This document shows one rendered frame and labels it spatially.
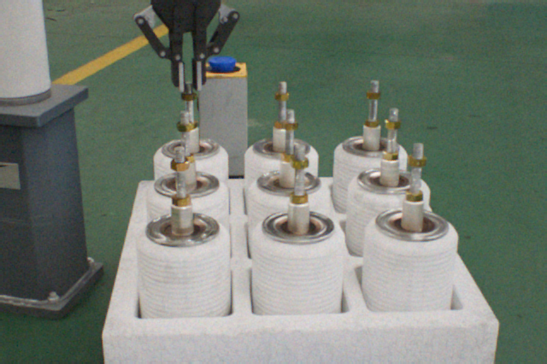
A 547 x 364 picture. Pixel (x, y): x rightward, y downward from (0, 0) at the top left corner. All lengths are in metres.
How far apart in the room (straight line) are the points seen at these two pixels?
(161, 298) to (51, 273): 0.38
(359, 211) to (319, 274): 0.15
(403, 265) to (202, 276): 0.20
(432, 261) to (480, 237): 0.61
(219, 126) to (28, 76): 0.28
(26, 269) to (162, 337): 0.41
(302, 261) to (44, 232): 0.46
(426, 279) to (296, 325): 0.14
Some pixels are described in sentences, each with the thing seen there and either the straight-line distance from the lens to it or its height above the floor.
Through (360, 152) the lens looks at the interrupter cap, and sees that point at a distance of 1.01.
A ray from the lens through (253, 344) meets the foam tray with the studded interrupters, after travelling 0.78.
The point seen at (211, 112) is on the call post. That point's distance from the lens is 1.15.
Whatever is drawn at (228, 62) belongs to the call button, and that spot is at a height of 0.33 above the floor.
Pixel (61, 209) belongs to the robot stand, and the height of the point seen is 0.15.
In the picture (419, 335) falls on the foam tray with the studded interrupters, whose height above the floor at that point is 0.17.
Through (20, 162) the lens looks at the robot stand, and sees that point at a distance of 1.09.
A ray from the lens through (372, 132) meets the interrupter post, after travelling 1.02.
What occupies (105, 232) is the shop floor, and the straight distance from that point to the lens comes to 1.39.
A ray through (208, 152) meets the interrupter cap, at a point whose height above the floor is 0.25.
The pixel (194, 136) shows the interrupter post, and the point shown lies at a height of 0.27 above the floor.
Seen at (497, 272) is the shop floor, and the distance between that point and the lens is 1.30.
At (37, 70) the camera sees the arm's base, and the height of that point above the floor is 0.34.
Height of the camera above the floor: 0.60
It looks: 22 degrees down
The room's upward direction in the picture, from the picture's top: straight up
